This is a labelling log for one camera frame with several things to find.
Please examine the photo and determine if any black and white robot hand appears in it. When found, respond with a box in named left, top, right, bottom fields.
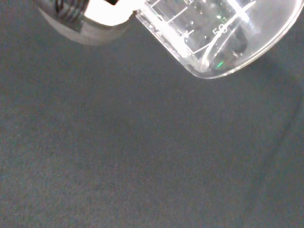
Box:
left=33, top=0, right=145, bottom=46

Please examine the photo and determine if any black bench cloth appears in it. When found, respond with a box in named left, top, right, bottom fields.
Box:
left=0, top=0, right=304, bottom=228

